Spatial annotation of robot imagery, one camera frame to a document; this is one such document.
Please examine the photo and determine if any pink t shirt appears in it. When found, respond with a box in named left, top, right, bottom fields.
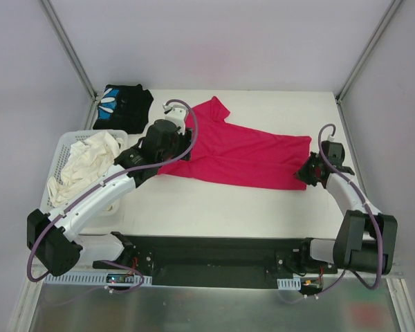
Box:
left=159, top=97, right=311, bottom=191

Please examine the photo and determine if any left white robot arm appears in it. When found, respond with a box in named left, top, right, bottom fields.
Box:
left=26, top=119, right=199, bottom=282

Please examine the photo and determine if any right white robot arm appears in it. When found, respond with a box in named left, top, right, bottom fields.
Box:
left=295, top=140, right=398, bottom=275

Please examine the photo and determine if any black folded t shirt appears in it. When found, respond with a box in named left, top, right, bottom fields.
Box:
left=92, top=84, right=154, bottom=134

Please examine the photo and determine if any cream t shirt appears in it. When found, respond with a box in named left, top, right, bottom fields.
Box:
left=46, top=130, right=127, bottom=212

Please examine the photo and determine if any white plastic laundry basket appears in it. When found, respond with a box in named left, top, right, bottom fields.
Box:
left=39, top=129, right=129, bottom=219

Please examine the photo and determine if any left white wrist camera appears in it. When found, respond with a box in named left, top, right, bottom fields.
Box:
left=163, top=104, right=189, bottom=135

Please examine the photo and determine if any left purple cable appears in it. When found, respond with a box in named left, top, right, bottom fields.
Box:
left=26, top=98, right=199, bottom=295

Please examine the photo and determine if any right aluminium frame post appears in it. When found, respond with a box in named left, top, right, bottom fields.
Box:
left=335, top=0, right=405, bottom=104

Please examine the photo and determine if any aluminium frame post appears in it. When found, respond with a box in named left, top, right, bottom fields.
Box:
left=38, top=0, right=97, bottom=100
left=335, top=0, right=405, bottom=104

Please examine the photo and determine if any right white cable duct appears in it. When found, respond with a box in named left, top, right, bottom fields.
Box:
left=277, top=277, right=302, bottom=291

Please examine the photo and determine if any white cable duct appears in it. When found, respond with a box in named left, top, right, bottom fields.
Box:
left=277, top=277, right=302, bottom=291
left=44, top=272, right=152, bottom=287

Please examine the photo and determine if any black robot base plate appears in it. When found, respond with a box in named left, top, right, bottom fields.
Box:
left=113, top=232, right=338, bottom=289

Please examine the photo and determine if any left aluminium frame post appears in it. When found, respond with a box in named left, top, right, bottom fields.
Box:
left=38, top=0, right=97, bottom=100

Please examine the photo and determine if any left white cable duct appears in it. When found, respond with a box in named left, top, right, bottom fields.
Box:
left=44, top=272, right=152, bottom=287

